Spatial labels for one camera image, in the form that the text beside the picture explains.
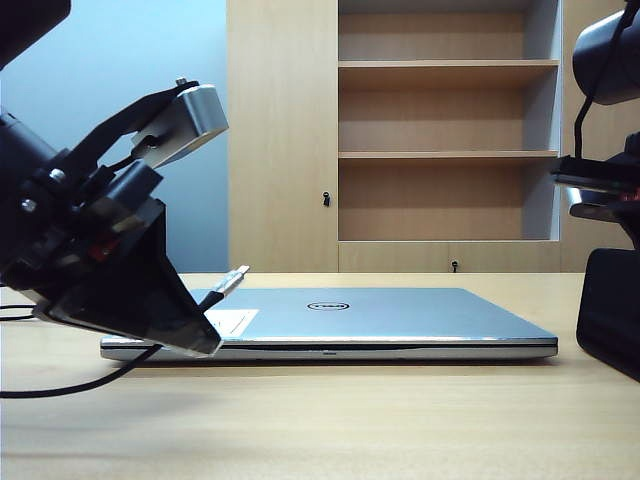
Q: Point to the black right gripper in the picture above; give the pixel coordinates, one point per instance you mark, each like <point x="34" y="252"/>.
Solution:
<point x="600" y="172"/>

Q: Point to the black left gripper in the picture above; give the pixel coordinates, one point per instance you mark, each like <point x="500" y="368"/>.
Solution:
<point x="75" y="210"/>

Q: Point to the black smartphone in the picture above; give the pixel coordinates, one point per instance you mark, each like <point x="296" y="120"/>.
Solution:
<point x="610" y="310"/>

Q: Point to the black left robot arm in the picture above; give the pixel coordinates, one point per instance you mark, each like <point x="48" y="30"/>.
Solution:
<point x="20" y="165"/>

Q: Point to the white red laptop sticker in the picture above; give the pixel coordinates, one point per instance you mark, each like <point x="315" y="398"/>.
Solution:
<point x="235" y="320"/>

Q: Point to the black cabinet door key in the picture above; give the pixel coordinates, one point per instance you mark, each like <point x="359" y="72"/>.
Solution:
<point x="326" y="198"/>
<point x="454" y="265"/>

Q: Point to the light wooden cabinet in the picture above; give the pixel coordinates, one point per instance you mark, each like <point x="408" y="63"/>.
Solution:
<point x="280" y="125"/>

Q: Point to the silver Dell laptop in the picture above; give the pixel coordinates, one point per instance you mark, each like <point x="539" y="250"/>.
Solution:
<point x="375" y="320"/>

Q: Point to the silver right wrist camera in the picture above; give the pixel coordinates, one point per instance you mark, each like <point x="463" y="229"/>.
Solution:
<point x="595" y="205"/>

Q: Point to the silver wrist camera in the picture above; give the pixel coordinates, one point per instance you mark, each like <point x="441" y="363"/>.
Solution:
<point x="595" y="205"/>
<point x="200" y="110"/>

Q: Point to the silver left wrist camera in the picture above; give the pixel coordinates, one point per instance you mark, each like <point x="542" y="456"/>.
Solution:
<point x="200" y="110"/>

